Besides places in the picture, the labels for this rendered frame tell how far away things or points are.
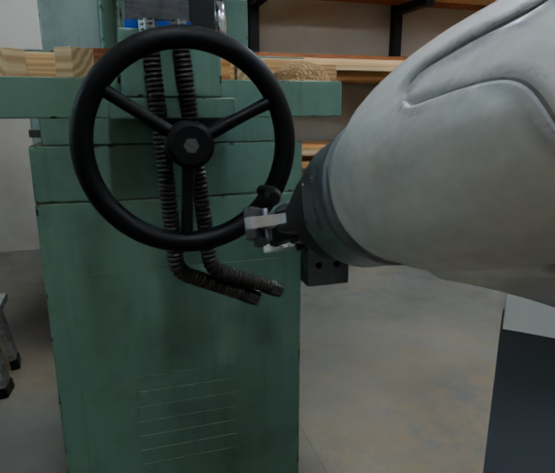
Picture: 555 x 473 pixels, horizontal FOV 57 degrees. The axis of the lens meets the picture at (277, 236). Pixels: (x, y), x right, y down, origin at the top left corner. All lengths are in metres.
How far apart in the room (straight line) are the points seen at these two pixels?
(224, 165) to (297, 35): 2.71
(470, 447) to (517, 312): 0.88
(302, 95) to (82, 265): 0.46
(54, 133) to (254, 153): 0.32
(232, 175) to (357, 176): 0.65
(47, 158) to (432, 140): 0.73
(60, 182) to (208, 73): 0.29
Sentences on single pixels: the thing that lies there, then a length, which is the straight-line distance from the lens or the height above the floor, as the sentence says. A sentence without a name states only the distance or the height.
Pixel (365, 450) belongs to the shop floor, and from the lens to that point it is 1.43.
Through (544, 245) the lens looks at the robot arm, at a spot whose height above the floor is 0.81.
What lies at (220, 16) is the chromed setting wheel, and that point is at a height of 1.03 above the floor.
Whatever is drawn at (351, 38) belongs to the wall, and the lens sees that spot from 3.68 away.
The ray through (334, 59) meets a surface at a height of 1.12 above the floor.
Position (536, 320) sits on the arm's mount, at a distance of 0.66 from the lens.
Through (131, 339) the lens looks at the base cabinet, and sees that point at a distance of 0.93.
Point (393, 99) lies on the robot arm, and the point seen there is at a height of 0.86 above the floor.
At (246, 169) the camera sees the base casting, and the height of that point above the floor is 0.75.
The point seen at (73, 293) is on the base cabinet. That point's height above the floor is 0.56.
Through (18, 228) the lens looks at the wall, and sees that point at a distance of 3.44.
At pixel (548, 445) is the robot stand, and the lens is 0.82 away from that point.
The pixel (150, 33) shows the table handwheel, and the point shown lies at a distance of 0.67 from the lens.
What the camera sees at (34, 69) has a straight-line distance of 1.01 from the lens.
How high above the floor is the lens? 0.86
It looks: 14 degrees down
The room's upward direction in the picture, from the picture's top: straight up
